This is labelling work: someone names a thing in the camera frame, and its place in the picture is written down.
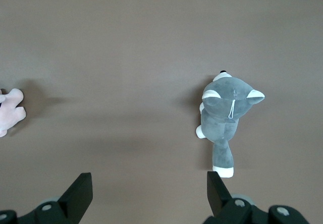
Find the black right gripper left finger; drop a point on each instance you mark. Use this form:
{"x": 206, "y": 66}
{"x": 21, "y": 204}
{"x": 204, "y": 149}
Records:
{"x": 78, "y": 196}

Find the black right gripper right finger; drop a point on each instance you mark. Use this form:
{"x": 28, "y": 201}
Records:
{"x": 217, "y": 198}

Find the grey and white plush cat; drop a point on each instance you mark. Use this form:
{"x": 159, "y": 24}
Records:
{"x": 222, "y": 108}

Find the pale pink white plush dog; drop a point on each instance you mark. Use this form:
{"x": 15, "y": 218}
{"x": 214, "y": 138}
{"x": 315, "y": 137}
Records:
{"x": 10, "y": 113}

